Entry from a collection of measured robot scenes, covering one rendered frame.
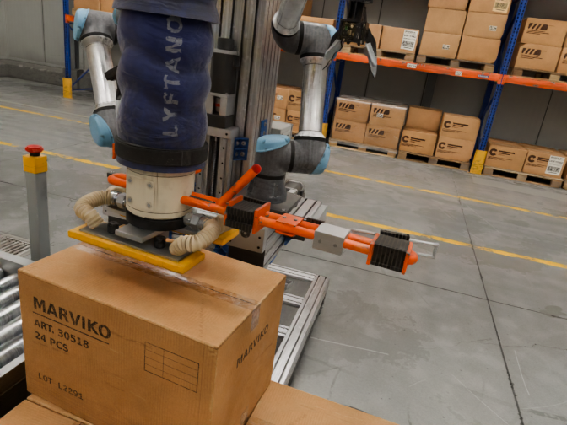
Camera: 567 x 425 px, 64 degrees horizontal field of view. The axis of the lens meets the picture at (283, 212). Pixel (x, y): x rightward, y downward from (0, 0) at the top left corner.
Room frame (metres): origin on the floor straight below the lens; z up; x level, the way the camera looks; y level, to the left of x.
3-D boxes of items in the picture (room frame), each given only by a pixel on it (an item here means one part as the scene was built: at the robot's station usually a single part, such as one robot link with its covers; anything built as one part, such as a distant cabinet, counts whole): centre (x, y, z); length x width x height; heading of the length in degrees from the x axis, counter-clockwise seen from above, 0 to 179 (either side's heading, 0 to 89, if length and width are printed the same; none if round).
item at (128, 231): (1.11, 0.32, 1.12); 0.34 x 0.25 x 0.06; 71
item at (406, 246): (0.91, -0.24, 1.18); 0.08 x 0.07 x 0.05; 71
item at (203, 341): (1.11, 0.31, 0.74); 0.60 x 0.40 x 0.40; 70
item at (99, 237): (1.02, 0.35, 1.08); 0.34 x 0.10 x 0.05; 71
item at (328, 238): (0.96, -0.12, 1.17); 0.07 x 0.07 x 0.04; 71
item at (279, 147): (1.60, 0.06, 1.20); 0.13 x 0.12 x 0.14; 102
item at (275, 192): (1.60, 0.07, 1.09); 0.15 x 0.15 x 0.10
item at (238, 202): (1.03, 0.09, 1.18); 0.10 x 0.08 x 0.06; 161
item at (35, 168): (1.85, 1.09, 0.50); 0.07 x 0.07 x 1.00; 74
